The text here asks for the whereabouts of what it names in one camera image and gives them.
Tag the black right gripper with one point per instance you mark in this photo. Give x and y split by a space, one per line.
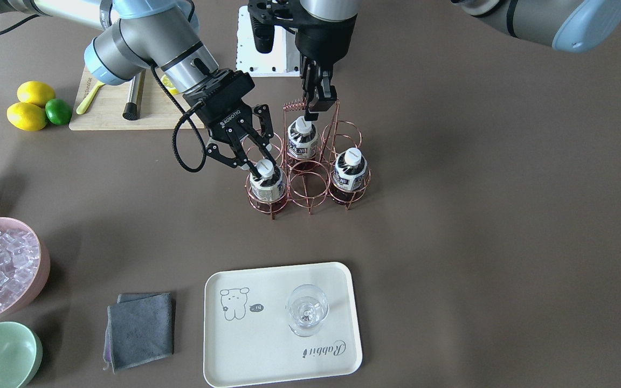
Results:
228 122

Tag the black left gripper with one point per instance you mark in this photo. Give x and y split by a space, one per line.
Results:
325 44

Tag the tea bottle white cap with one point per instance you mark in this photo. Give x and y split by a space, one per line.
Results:
302 145
347 181
268 190

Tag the copper wire bottle basket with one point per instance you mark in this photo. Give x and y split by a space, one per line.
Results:
309 189

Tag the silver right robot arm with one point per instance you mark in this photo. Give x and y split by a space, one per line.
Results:
163 34

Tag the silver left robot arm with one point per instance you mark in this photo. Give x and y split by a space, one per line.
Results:
569 26

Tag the half lemon slice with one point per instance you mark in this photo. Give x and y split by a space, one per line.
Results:
167 83

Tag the steel muddler black tip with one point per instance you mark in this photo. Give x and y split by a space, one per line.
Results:
131 111

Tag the yellow plastic knife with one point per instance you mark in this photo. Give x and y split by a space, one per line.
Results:
89 98

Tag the clear wine glass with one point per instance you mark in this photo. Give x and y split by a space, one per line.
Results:
307 308

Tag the cream rabbit tray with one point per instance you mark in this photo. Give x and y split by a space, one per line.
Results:
248 335

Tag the green lime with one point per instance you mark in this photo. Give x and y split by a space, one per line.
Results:
58 112

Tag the yellow lemon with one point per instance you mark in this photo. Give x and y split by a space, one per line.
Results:
35 92
26 116

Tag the grey folded cloth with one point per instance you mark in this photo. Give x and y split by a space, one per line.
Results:
140 329

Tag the pink bowl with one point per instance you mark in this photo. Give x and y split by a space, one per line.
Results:
40 279

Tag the green bowl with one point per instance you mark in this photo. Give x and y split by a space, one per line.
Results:
20 354

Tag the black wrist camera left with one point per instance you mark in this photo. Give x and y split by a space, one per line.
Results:
261 18

